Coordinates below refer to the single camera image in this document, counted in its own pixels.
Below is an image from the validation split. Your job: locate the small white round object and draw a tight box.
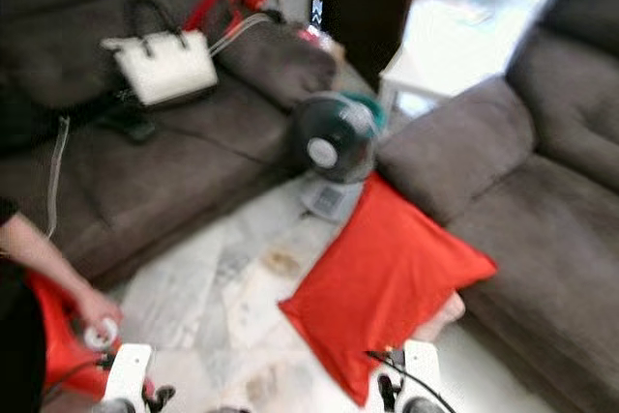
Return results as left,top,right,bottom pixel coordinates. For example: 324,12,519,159
82,321,119,353

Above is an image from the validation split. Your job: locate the red pillow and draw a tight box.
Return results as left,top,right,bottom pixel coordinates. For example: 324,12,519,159
279,171,498,407

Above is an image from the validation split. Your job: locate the dark brown two-seat sofa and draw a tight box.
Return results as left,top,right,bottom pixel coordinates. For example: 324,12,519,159
375,0,619,413

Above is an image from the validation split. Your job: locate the person's hand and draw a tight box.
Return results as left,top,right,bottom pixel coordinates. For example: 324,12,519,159
77,289,125,337

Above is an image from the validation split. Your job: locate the pink soft pouf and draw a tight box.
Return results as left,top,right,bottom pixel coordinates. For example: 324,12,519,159
411,292,467,341

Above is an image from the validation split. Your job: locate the red cloth bundle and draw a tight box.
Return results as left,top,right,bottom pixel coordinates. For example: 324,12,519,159
24,271,122,399

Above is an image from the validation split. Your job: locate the person in black clothes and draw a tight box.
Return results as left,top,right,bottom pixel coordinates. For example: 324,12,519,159
0,74,59,413

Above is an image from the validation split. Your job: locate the black table fan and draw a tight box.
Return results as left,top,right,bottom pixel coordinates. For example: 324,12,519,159
294,91,381,225

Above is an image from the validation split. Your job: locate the teal plastic basket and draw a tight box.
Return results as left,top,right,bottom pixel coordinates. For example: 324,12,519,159
353,92,383,129

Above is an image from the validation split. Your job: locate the white low table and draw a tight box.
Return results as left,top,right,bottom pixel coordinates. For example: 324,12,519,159
377,0,543,114

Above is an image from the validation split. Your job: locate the thin pale rod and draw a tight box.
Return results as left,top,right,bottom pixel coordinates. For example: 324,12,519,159
209,12,277,56

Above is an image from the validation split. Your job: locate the dark wooden cabinet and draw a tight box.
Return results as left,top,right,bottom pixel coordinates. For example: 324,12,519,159
324,0,425,85

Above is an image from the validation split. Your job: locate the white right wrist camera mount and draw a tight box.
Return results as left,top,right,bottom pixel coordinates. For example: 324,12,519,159
400,339,445,410

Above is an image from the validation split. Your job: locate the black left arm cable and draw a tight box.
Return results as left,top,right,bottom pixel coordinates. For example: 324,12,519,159
42,355,115,406

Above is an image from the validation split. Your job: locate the grey cord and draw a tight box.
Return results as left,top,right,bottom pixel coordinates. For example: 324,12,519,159
45,114,72,239

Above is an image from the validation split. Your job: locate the white handbag with black handles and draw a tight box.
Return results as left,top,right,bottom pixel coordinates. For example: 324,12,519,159
102,0,220,107

